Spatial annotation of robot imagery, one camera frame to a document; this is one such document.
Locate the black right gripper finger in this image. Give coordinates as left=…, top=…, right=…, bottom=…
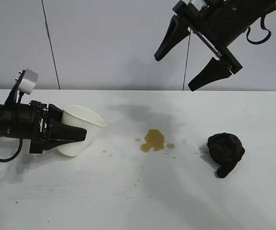
left=187, top=56, right=232, bottom=92
left=154, top=15, right=189, bottom=62

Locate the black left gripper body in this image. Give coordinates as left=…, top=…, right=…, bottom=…
left=0, top=100, right=51, bottom=154

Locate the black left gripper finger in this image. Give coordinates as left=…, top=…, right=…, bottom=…
left=48, top=103, right=65, bottom=121
left=48, top=119, right=88, bottom=151

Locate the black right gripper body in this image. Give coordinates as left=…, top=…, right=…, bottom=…
left=172, top=0, right=276, bottom=75

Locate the white paper cup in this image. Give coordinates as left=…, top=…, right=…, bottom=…
left=55, top=104, right=108, bottom=158

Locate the black cloth rag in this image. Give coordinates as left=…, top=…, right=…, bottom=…
left=206, top=133, right=246, bottom=179

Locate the white table cover sheet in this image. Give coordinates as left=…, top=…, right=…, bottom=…
left=0, top=89, right=276, bottom=230

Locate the brown liquid puddle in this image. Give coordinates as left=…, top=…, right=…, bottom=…
left=139, top=128, right=166, bottom=153

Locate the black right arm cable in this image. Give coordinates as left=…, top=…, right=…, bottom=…
left=246, top=14, right=272, bottom=44

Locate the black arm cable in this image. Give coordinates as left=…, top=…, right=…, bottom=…
left=0, top=138, right=24, bottom=163
left=246, top=14, right=272, bottom=44

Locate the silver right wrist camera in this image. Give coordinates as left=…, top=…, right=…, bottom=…
left=187, top=0, right=208, bottom=8

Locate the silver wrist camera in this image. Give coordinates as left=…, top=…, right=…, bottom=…
left=187, top=0, right=208, bottom=8
left=15, top=68, right=39, bottom=94

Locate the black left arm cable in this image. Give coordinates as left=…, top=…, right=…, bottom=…
left=0, top=138, right=24, bottom=163

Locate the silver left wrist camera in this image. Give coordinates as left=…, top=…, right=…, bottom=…
left=15, top=68, right=39, bottom=94

